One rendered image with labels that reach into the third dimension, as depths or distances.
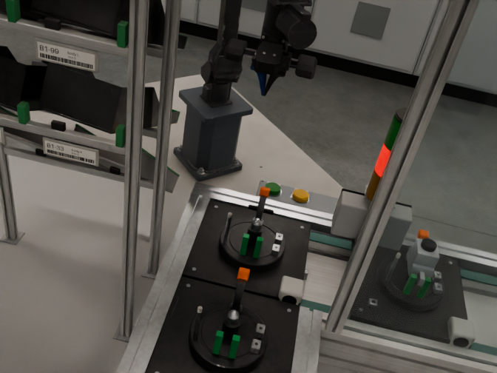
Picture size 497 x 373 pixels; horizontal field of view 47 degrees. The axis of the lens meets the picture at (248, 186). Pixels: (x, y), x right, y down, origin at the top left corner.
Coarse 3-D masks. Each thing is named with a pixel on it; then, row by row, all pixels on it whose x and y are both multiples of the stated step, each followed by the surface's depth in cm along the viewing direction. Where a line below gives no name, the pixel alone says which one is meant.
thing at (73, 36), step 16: (0, 16) 76; (32, 32) 76; (48, 32) 75; (64, 32) 75; (80, 32) 94; (96, 48) 76; (112, 48) 75; (128, 48) 75; (160, 48) 93; (48, 112) 104; (16, 128) 86; (32, 128) 85; (48, 128) 85; (96, 144) 85; (112, 144) 85
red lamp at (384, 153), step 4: (384, 144) 88; (384, 148) 87; (380, 152) 89; (384, 152) 87; (388, 152) 86; (380, 156) 88; (384, 156) 87; (388, 156) 87; (380, 160) 88; (384, 160) 88; (376, 164) 90; (380, 164) 88; (384, 164) 88; (376, 168) 90; (380, 168) 89; (384, 168) 88; (376, 172) 90; (380, 172) 89; (380, 176) 89
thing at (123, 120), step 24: (48, 72) 88; (72, 72) 88; (48, 96) 89; (72, 96) 88; (96, 96) 87; (120, 96) 86; (144, 96) 95; (72, 120) 89; (96, 120) 88; (120, 120) 89; (144, 120) 98
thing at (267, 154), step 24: (240, 96) 193; (48, 120) 164; (264, 120) 183; (144, 144) 163; (240, 144) 170; (264, 144) 172; (288, 144) 174; (264, 168) 163; (288, 168) 165; (312, 168) 167; (336, 192) 159
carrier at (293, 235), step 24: (216, 216) 127; (240, 216) 128; (264, 216) 130; (216, 240) 121; (240, 240) 120; (264, 240) 121; (288, 240) 125; (192, 264) 115; (216, 264) 116; (240, 264) 115; (264, 264) 115; (288, 264) 119; (264, 288) 113; (288, 288) 111
